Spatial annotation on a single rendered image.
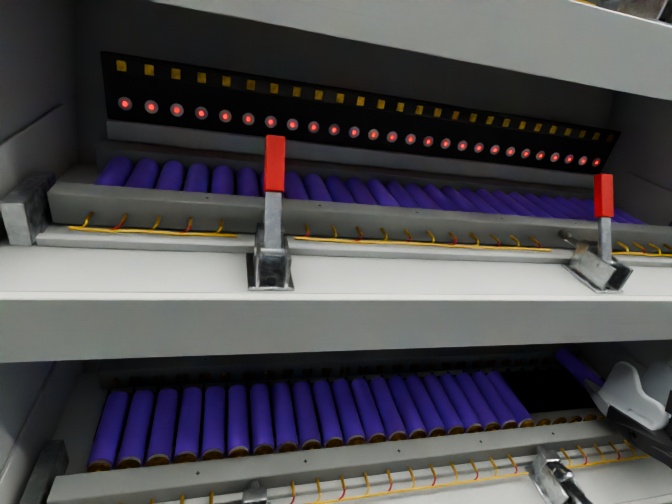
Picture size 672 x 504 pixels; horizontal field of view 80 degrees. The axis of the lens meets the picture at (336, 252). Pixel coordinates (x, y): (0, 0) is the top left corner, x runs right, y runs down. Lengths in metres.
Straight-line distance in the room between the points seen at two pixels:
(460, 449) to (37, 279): 0.35
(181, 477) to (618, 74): 0.43
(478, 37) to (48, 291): 0.29
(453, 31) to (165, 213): 0.22
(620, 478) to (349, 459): 0.28
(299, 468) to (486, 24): 0.34
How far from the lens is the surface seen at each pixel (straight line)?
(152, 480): 0.36
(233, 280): 0.25
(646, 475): 0.55
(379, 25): 0.27
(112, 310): 0.25
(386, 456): 0.38
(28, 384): 0.37
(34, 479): 0.38
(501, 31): 0.31
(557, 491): 0.45
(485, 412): 0.46
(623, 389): 0.50
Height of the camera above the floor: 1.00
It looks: 10 degrees down
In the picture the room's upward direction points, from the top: 5 degrees clockwise
